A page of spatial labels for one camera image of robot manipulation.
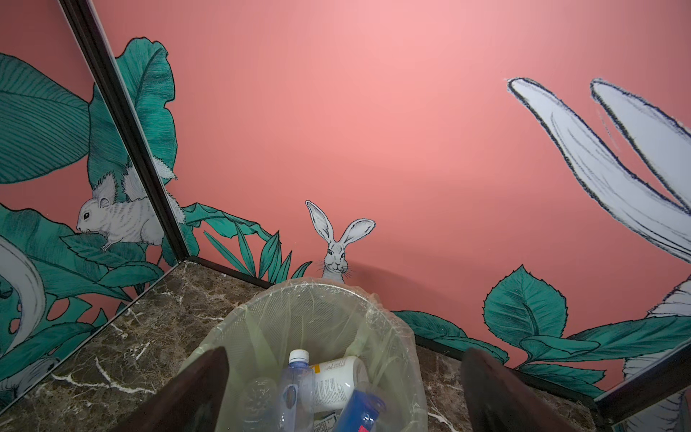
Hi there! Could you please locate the black right frame post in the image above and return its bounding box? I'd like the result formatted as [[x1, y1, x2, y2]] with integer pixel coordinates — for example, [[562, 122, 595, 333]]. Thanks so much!
[[595, 343, 690, 426]]

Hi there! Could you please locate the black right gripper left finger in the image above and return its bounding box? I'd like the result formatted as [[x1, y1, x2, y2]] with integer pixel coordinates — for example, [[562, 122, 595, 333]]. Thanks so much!
[[113, 347, 230, 432]]

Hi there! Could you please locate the black left frame post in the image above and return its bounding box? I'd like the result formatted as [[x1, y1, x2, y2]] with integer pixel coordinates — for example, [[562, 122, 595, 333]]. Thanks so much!
[[59, 0, 190, 263]]

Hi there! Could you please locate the grey bin with green liner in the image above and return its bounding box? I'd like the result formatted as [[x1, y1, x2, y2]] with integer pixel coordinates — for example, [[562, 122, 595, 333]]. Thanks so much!
[[183, 277, 428, 431]]

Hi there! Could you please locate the clear bottle pink blue label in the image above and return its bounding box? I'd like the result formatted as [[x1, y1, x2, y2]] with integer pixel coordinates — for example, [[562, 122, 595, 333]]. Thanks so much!
[[276, 349, 315, 431]]

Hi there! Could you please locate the black frame post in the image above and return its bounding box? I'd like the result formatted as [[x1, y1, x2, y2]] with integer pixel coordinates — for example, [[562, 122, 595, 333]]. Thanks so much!
[[59, 0, 190, 263], [595, 343, 690, 426]]

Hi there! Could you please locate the Fiji bottle red blue label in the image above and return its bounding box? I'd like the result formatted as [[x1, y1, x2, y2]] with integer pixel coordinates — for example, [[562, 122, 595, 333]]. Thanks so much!
[[334, 384, 388, 432]]

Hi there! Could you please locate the white bottle yellow logo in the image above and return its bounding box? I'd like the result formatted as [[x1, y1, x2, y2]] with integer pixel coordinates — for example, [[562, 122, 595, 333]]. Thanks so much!
[[311, 356, 369, 413]]

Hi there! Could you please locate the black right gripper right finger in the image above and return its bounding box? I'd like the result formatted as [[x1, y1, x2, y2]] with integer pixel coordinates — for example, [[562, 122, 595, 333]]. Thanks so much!
[[461, 348, 574, 431]]

